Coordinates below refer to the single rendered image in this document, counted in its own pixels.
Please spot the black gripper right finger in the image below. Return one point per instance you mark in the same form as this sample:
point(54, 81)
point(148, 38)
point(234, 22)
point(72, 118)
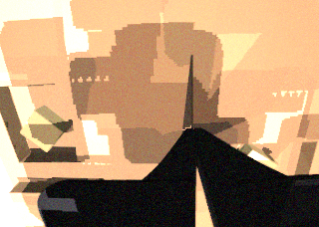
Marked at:
point(242, 192)

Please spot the tan block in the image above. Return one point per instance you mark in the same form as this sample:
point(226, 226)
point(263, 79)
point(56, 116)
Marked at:
point(44, 128)
point(258, 154)

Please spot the tan square puzzle board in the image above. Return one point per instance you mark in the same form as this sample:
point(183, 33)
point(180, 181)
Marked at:
point(129, 76)

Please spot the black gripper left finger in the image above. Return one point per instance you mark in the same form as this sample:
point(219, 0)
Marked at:
point(165, 197)

